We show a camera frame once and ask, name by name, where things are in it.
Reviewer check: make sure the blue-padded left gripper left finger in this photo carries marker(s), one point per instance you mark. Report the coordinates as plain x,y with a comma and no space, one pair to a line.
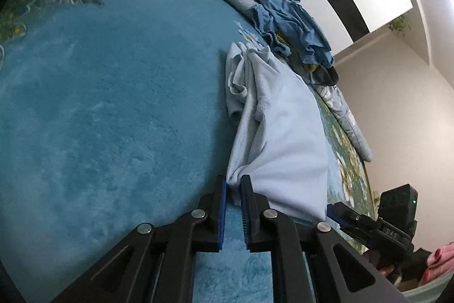
155,264

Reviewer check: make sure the blue crumpled garment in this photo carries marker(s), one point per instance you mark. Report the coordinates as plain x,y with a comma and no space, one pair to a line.
287,27

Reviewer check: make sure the black tracker camera box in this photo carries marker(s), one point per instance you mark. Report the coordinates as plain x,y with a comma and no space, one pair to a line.
398,207

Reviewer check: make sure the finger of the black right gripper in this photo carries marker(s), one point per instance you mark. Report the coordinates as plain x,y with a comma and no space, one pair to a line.
350,221

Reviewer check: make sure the yellow and black garment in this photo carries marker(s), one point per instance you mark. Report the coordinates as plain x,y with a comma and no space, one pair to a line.
313,74

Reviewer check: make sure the green potted plant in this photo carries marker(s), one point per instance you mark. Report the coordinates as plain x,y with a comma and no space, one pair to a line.
400,25

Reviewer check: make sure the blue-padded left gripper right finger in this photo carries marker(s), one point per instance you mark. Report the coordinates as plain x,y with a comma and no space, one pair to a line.
310,263

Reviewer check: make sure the light blue t-shirt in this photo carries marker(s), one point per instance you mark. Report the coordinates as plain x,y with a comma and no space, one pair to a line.
280,141

